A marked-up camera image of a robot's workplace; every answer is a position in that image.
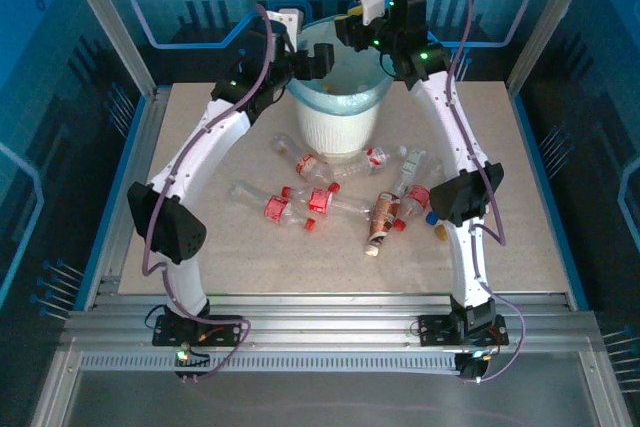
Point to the brown label bottle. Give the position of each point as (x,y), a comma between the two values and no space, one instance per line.
(384,212)

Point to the black connector box with LED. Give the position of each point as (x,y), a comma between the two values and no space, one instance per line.
(192,359)
(472,367)

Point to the aluminium side rail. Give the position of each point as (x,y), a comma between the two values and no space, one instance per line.
(137,157)

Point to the blue plastic bin liner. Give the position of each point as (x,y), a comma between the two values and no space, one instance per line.
(345,102)

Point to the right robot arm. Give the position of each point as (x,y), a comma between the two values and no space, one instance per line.
(450,112)

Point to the red-capped clear bottle bright-red label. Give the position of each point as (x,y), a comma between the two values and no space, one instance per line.
(318,199)

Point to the red-capped clear bottle red-white label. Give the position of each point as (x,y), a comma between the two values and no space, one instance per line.
(276,208)

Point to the loose red bottle cap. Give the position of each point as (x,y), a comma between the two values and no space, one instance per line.
(334,187)

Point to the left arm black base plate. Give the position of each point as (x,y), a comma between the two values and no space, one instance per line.
(225,329)

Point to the aluminium frame post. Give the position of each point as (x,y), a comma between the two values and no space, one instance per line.
(107,22)
(550,17)

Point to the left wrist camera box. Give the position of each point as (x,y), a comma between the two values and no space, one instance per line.
(287,22)

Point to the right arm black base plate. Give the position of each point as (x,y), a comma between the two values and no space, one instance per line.
(435,329)

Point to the crushed clear bottle red label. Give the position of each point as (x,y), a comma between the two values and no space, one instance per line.
(307,167)

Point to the aluminium mounting rail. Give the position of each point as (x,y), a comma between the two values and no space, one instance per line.
(325,317)

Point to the clear bottle green-white label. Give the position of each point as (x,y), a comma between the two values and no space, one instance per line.
(412,163)

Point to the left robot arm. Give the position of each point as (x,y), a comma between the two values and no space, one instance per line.
(200,147)

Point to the clear bottle blue cap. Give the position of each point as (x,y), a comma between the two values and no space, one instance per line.
(431,219)

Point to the small red-capped bottle red label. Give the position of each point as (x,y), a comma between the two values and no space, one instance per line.
(417,195)

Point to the long clear bottle red-white label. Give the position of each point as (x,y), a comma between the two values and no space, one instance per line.
(376,157)

